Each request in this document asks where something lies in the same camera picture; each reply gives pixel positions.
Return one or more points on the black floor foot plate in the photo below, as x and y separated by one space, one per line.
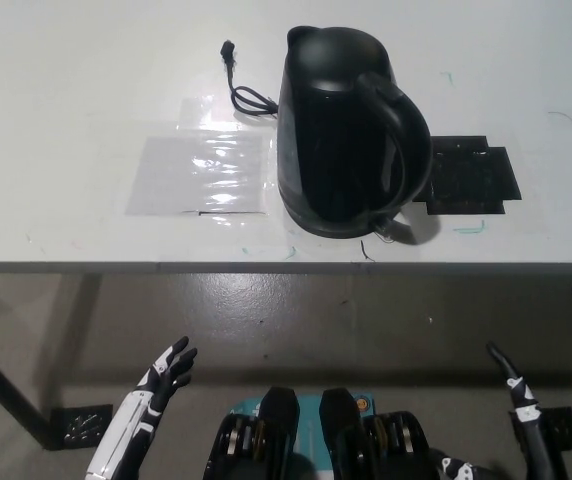
561 425
81 425

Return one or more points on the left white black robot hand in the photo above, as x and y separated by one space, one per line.
151 395

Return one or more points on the black table leg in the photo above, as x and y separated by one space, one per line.
6 395

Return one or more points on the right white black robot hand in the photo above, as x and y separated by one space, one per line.
526 412

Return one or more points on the black electric kettle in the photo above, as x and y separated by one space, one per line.
336 150

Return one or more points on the black square mat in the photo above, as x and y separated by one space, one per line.
471 175

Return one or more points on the large clear tape sheet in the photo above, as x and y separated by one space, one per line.
191 175

